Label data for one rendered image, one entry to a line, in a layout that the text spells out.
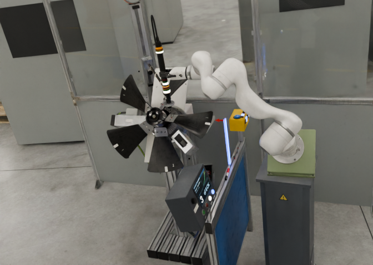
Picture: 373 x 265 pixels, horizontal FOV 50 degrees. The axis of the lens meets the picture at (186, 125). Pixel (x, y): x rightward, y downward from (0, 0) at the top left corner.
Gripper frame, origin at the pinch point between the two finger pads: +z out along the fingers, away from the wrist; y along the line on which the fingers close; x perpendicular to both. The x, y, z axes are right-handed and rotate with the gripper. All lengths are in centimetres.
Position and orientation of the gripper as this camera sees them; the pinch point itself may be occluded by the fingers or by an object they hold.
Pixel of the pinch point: (164, 72)
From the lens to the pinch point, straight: 242.0
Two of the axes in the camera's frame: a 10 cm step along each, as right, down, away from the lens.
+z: -9.4, -0.3, 3.4
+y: 3.2, -4.8, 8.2
